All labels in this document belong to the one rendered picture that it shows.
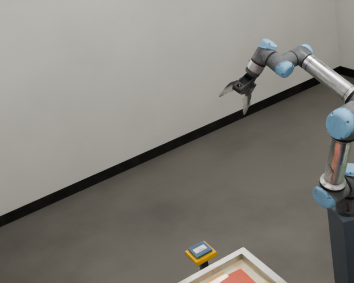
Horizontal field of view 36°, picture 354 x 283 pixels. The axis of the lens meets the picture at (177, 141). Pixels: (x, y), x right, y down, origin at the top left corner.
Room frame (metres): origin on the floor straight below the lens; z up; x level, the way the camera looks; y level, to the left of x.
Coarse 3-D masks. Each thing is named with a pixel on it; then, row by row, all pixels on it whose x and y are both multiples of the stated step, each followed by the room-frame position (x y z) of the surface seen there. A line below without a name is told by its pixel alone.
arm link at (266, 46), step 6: (264, 42) 2.31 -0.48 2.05; (270, 42) 2.32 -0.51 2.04; (258, 48) 2.33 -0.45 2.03; (264, 48) 2.30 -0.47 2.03; (270, 48) 2.30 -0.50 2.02; (258, 54) 2.31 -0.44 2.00; (264, 54) 2.29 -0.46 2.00; (252, 60) 2.33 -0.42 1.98; (258, 60) 2.31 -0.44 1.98; (264, 60) 2.29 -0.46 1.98; (264, 66) 2.32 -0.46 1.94
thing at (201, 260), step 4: (212, 248) 2.40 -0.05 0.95; (188, 252) 2.41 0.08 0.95; (212, 252) 2.36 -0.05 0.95; (216, 252) 2.36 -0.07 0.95; (188, 256) 2.39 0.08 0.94; (192, 256) 2.37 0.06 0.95; (204, 256) 2.35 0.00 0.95; (208, 256) 2.34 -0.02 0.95; (212, 256) 2.35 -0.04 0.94; (192, 260) 2.35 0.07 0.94; (196, 260) 2.33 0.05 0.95; (200, 260) 2.32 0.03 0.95; (204, 260) 2.33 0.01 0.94; (208, 260) 2.34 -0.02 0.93; (196, 264) 2.32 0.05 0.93; (200, 264) 2.32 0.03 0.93; (204, 264) 2.37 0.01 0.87; (200, 268) 2.40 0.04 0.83
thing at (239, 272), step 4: (232, 272) 2.17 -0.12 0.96; (236, 272) 2.16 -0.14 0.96; (240, 272) 2.15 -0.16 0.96; (244, 272) 2.14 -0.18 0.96; (232, 276) 2.14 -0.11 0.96; (236, 276) 2.13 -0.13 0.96; (240, 276) 2.12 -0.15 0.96; (244, 276) 2.12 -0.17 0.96; (248, 276) 2.11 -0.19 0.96; (224, 280) 2.12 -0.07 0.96; (228, 280) 2.12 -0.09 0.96; (232, 280) 2.11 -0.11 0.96; (236, 280) 2.10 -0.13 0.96; (240, 280) 2.10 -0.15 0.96; (244, 280) 2.09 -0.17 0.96; (248, 280) 2.08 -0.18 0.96; (252, 280) 2.08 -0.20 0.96
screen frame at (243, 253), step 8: (240, 248) 2.29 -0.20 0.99; (232, 256) 2.25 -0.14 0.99; (240, 256) 2.25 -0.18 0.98; (248, 256) 2.22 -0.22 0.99; (216, 264) 2.21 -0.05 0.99; (224, 264) 2.21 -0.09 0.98; (256, 264) 2.14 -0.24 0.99; (264, 264) 2.13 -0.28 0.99; (200, 272) 2.18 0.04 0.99; (208, 272) 2.17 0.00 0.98; (216, 272) 2.19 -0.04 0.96; (264, 272) 2.07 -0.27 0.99; (272, 272) 2.06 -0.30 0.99; (184, 280) 2.15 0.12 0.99; (192, 280) 2.14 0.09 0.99; (200, 280) 2.15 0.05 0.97; (272, 280) 2.02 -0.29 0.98; (280, 280) 1.99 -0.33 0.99
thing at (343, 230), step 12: (336, 216) 2.11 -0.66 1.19; (336, 228) 2.13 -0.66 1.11; (348, 228) 2.04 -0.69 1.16; (336, 240) 2.14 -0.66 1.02; (348, 240) 2.04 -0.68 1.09; (336, 252) 2.16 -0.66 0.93; (348, 252) 2.04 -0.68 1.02; (336, 264) 2.17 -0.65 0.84; (348, 264) 2.04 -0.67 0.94; (336, 276) 2.19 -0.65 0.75; (348, 276) 2.04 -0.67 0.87
